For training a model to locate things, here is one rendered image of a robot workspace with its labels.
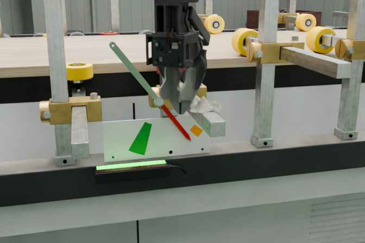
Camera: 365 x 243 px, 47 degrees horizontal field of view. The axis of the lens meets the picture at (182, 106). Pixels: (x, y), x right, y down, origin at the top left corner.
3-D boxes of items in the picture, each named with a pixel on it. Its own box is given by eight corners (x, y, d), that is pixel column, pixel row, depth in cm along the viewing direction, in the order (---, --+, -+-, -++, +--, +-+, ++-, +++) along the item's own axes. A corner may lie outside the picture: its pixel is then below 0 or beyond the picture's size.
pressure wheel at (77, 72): (101, 103, 114) (99, 61, 111) (81, 111, 108) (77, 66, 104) (78, 100, 118) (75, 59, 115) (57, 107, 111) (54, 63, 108)
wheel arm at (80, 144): (91, 162, 74) (89, 139, 73) (71, 164, 73) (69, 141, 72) (86, 100, 115) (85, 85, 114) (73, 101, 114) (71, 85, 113)
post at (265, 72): (268, 173, 113) (279, -14, 100) (256, 175, 112) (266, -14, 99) (263, 168, 116) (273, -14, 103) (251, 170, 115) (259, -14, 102)
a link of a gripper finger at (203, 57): (178, 88, 76) (178, 40, 74) (182, 87, 78) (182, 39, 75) (203, 91, 74) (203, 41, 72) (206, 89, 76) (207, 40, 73)
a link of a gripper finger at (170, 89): (153, 119, 75) (152, 67, 72) (168, 110, 80) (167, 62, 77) (170, 121, 74) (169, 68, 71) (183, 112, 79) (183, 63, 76)
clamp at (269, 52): (304, 62, 105) (306, 42, 104) (253, 64, 102) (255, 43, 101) (293, 58, 111) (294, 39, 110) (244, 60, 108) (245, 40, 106)
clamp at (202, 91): (206, 107, 103) (207, 87, 101) (151, 110, 100) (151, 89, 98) (200, 101, 108) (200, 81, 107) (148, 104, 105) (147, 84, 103)
